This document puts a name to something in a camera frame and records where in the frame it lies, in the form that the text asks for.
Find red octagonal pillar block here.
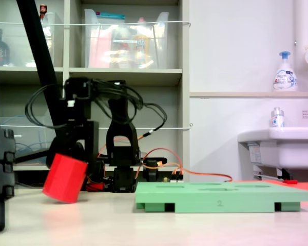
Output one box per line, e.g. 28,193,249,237
42,153,89,204

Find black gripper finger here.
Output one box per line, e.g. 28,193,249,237
78,120,100,169
46,139,87,170

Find long black cable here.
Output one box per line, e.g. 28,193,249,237
141,101,168,135

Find white shelf guard cord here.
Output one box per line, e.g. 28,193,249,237
0,20,193,28
0,122,194,131

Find black table clamp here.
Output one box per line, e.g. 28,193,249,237
143,157,168,183

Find black tripod brace bar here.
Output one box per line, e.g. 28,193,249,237
13,149,51,165

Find dark glass bottle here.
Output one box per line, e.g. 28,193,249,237
0,27,11,67

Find red capped bottle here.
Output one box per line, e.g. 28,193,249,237
38,4,48,22

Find clear plastic storage bin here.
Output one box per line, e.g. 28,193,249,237
0,12,57,68
83,9,170,69
0,115,57,167

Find white foam soap bottle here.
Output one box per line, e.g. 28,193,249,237
272,51,299,92

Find thin orange wire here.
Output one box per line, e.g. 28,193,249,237
97,132,233,183

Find green shape sorter board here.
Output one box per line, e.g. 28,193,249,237
134,181,308,214

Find notched black stack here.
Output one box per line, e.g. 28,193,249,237
0,127,16,233

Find small clear sanitizer bottle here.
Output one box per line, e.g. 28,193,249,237
269,107,286,128

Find grey shelf unit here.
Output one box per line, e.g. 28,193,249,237
0,0,191,190

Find circuit board with wires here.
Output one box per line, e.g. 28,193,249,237
163,171,184,183

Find thin black gripper cables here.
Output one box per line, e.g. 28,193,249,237
24,78,144,129

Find white sink basin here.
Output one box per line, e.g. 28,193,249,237
237,126,308,170

